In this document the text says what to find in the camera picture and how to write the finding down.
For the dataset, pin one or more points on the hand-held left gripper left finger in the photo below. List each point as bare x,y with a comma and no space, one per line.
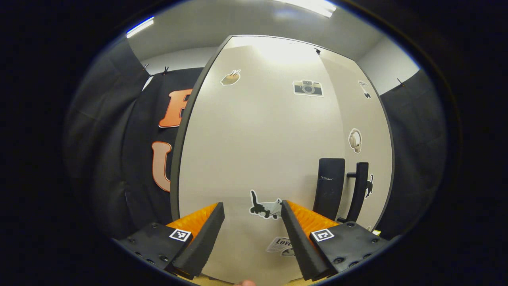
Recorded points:
206,238

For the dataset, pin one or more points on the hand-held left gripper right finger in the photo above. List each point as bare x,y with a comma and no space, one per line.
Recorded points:
297,242

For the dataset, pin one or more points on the white and grey shoe cabinet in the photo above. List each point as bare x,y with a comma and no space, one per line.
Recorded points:
176,159

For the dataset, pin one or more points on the black backdrop cloth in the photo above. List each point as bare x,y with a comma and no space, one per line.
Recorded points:
143,131
95,119
416,139

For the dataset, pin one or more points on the ceiling light panel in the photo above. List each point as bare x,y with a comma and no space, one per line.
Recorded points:
313,6
139,27

